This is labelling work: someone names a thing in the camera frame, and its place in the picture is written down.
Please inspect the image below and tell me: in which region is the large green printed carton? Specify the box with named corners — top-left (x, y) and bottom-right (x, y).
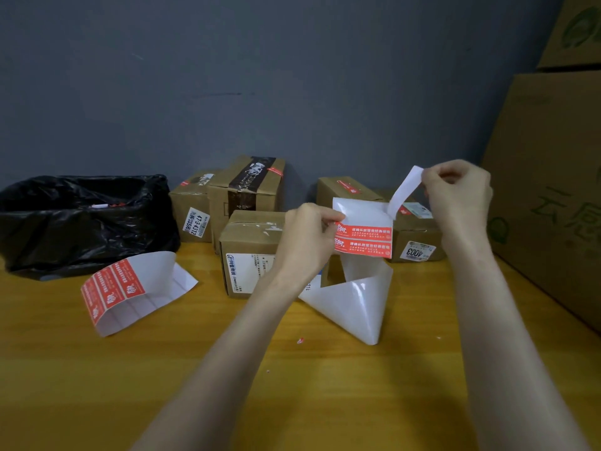
top-left (481, 70), bottom-right (601, 334)
top-left (537, 0), bottom-right (601, 70)

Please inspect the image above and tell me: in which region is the person's left hand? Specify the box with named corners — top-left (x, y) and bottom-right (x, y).
top-left (267, 202), bottom-right (347, 300)

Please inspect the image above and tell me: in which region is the white backing paper strip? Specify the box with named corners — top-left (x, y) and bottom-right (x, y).
top-left (298, 197), bottom-right (394, 346)

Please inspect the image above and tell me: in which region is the person's right hand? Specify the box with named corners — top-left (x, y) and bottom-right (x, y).
top-left (420, 158), bottom-right (495, 258)

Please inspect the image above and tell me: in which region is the black plastic trash bag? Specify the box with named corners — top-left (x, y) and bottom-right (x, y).
top-left (0, 174), bottom-right (182, 281)

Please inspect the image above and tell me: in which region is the long brown cardboard box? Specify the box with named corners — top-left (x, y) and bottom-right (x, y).
top-left (375, 187), bottom-right (446, 264)

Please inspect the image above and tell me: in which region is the white blue shipping label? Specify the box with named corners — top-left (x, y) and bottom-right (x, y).
top-left (225, 252), bottom-right (325, 295)

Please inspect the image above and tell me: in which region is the white printed price label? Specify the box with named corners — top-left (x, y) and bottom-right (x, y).
top-left (182, 207), bottom-right (211, 239)

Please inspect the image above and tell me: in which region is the box with black tape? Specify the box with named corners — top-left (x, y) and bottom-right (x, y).
top-left (207, 155), bottom-right (286, 254)

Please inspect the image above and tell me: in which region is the small brown cardboard box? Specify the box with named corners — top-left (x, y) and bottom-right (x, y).
top-left (316, 176), bottom-right (386, 210)
top-left (168, 171), bottom-right (217, 244)
top-left (219, 210), bottom-right (346, 299)

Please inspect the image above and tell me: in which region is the person's right forearm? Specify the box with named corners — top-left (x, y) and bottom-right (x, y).
top-left (443, 248), bottom-right (590, 451)

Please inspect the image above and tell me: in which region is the red sticker label strip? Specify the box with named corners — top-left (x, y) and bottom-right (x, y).
top-left (80, 251), bottom-right (199, 338)

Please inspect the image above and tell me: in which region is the person's left forearm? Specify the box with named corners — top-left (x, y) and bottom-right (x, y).
top-left (131, 272), bottom-right (301, 451)

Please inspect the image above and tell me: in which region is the white end label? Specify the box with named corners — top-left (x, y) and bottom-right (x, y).
top-left (399, 241), bottom-right (436, 262)

